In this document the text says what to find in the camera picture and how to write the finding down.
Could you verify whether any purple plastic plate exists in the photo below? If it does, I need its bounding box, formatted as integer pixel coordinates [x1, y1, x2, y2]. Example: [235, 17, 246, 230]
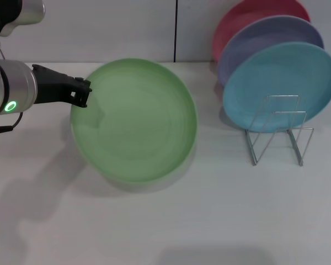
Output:
[217, 15, 325, 89]

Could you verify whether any green plastic plate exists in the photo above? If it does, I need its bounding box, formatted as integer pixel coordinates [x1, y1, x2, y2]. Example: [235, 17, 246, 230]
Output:
[70, 57, 199, 183]

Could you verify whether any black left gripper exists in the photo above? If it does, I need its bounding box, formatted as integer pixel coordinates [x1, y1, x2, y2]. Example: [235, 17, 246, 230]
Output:
[31, 63, 94, 109]

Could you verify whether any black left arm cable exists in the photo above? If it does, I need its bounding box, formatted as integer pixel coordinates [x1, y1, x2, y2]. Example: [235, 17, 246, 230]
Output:
[0, 111, 24, 136]

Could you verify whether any metal wire plate rack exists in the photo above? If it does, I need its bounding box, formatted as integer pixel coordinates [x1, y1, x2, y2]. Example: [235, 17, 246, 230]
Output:
[244, 94, 314, 167]

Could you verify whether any teal blue plastic plate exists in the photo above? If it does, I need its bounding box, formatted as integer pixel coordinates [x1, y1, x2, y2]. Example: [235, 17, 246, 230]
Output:
[222, 41, 331, 134]

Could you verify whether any red plastic plate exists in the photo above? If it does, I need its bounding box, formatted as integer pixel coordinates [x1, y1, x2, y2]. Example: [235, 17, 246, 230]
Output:
[211, 0, 311, 65]

